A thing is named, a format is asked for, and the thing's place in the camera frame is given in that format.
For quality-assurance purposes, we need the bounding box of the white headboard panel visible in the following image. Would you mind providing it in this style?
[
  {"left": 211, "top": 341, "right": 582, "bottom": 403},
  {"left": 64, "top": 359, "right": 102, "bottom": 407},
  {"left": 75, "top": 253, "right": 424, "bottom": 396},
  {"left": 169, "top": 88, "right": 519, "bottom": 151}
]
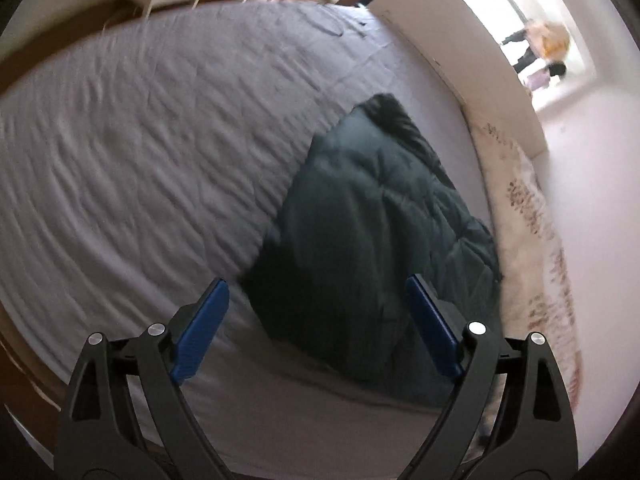
[{"left": 369, "top": 0, "right": 548, "bottom": 159}]

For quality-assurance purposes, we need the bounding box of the yellow toy on windowsill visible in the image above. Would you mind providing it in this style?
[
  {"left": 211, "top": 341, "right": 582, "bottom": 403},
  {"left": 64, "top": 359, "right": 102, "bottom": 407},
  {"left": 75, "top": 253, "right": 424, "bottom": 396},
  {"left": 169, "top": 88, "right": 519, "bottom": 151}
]
[{"left": 525, "top": 21, "right": 570, "bottom": 62}]

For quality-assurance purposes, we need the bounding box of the cream floral blanket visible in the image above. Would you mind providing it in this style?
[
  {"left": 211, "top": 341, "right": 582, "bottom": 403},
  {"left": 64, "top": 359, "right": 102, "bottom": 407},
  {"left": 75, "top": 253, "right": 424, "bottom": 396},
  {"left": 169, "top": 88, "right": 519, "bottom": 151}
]
[{"left": 462, "top": 105, "right": 582, "bottom": 408}]

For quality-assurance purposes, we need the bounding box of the grey bed sheet mattress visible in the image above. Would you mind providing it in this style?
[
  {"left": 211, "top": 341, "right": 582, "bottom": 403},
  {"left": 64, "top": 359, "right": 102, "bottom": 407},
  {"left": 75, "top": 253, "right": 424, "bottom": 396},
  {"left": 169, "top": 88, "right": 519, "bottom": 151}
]
[{"left": 1, "top": 1, "right": 490, "bottom": 479}]

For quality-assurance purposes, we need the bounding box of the dark green puffer jacket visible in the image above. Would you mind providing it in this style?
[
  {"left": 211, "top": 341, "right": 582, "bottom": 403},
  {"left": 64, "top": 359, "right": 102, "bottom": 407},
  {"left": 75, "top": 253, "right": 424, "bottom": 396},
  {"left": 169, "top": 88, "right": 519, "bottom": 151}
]
[{"left": 240, "top": 93, "right": 501, "bottom": 408}]

